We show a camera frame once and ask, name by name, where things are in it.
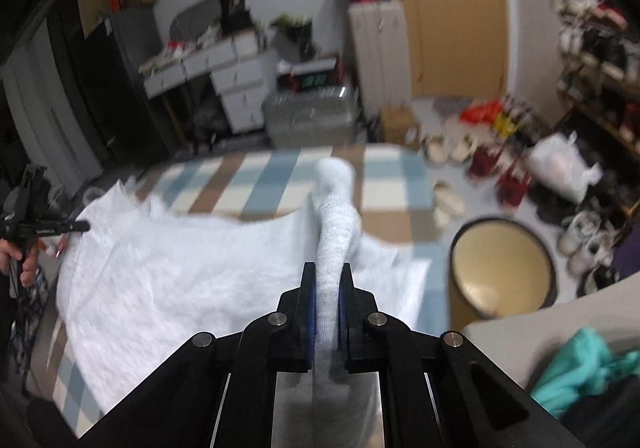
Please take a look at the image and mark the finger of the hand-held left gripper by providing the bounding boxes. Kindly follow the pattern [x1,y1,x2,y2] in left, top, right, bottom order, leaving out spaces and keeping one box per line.
[27,219,92,236]

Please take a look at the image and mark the small cardboard box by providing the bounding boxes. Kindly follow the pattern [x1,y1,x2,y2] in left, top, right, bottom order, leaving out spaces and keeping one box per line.
[380,104,421,146]

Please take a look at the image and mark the round beige stool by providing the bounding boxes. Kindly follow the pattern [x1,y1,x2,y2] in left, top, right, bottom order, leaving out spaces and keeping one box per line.
[447,217,558,334]

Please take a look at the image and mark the light grey hoodie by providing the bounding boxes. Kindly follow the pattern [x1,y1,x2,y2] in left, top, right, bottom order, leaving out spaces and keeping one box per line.
[54,155,433,448]

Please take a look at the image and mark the red plastic bag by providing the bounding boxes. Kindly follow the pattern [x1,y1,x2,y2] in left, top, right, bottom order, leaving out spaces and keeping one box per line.
[459,98,503,125]

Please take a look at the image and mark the black duffel bag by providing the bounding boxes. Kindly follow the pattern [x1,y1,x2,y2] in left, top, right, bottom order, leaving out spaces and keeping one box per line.
[192,101,233,141]

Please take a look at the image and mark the person's left hand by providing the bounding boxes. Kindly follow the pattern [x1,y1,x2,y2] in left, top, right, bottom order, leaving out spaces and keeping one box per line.
[0,235,41,289]

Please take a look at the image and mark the checked brown blue blanket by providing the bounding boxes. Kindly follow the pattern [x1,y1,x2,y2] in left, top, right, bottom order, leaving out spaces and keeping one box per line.
[25,145,436,429]

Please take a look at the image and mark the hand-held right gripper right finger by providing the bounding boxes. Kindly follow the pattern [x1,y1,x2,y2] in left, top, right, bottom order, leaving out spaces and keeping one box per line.
[337,262,586,448]

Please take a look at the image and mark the wooden shoe rack with shoes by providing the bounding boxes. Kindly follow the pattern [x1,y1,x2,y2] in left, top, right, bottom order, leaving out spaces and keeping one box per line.
[550,0,640,139]

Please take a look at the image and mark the black box with red print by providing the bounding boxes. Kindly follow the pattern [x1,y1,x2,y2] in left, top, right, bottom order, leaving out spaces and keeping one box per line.
[290,59,346,93]

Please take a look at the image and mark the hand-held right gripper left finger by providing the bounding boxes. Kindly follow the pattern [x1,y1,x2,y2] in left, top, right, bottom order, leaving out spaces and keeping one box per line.
[75,262,318,448]

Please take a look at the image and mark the clear plastic storage box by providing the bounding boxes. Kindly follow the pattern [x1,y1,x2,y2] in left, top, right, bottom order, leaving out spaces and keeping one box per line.
[262,87,360,149]

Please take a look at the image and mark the black wrapped flower bouquet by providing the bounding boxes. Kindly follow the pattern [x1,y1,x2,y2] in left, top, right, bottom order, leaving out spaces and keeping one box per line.
[270,13,316,62]

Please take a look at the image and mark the black printed bag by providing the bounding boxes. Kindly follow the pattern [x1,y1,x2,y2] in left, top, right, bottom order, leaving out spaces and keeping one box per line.
[220,0,253,34]

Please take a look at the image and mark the white drawer desk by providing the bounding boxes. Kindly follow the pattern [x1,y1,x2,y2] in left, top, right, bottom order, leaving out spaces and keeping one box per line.
[139,31,278,134]

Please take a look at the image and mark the scattered slippers and shoes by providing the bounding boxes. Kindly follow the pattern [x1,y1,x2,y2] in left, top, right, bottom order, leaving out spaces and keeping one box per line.
[420,98,626,299]

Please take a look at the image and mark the dark refrigerator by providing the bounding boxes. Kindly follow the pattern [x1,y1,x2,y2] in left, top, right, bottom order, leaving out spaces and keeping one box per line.
[100,7,176,156]

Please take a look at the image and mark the grey rounded board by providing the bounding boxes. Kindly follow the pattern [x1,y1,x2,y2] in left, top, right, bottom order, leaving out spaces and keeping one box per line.
[169,0,236,42]

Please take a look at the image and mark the purple bag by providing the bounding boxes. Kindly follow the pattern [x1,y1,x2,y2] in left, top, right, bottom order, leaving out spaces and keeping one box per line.
[612,238,640,279]

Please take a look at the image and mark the blue plaid cloth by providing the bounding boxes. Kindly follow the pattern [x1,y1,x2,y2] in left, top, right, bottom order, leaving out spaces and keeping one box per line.
[7,268,51,376]

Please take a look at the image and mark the pile of desk clutter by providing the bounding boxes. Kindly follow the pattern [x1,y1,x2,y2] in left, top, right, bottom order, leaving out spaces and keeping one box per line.
[139,26,236,74]

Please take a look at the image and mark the white plastic bag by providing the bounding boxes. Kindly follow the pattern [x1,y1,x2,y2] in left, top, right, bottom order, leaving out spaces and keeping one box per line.
[527,132,603,203]

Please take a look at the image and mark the teal cloth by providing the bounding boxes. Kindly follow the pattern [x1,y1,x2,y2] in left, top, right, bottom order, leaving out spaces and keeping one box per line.
[530,327,640,421]

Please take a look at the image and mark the upholstered seat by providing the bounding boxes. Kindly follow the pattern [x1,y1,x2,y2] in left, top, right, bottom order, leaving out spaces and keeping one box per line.
[462,311,640,434]

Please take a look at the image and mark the wooden door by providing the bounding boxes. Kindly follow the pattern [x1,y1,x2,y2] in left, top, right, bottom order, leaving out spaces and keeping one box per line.
[377,0,510,102]

